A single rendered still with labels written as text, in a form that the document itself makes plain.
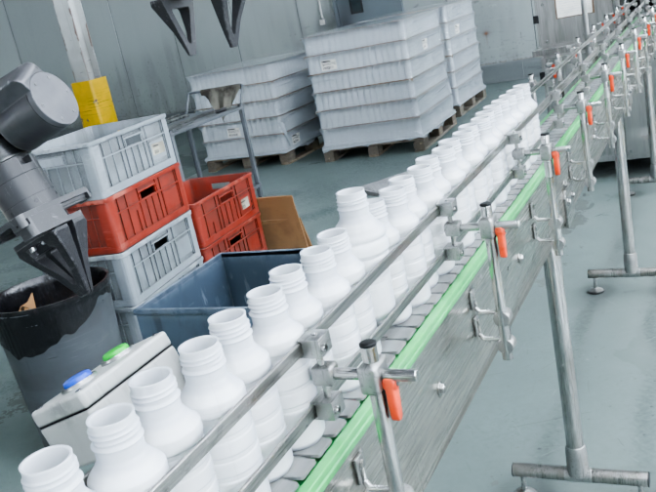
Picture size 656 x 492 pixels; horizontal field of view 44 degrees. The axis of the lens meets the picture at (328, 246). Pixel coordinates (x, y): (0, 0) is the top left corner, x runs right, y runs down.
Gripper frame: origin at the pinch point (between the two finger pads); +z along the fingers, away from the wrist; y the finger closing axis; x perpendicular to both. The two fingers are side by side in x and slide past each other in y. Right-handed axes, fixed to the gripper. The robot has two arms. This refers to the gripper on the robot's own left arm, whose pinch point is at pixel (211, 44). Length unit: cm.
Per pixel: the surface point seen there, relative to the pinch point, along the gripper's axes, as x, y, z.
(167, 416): 43, -17, 26
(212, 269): -47, 45, 47
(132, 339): -141, 164, 109
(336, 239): 8.3, -16.0, 23.8
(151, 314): -21, 41, 46
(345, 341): 14.5, -17.8, 33.7
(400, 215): -10.0, -16.6, 26.8
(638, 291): -255, -14, 140
